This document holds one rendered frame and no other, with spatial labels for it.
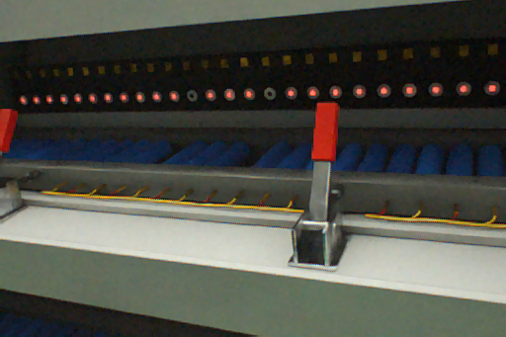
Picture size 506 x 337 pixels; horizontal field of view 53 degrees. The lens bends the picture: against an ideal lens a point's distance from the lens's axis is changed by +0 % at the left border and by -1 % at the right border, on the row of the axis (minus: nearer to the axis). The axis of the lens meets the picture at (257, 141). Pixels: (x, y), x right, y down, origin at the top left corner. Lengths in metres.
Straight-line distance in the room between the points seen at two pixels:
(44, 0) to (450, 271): 0.33
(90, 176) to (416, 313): 0.28
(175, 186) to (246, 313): 0.12
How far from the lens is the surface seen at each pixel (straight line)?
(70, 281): 0.38
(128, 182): 0.41
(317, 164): 0.29
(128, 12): 0.37
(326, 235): 0.27
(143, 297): 0.35
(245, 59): 0.46
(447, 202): 0.33
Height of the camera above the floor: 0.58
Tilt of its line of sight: 3 degrees up
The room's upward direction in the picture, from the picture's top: 2 degrees clockwise
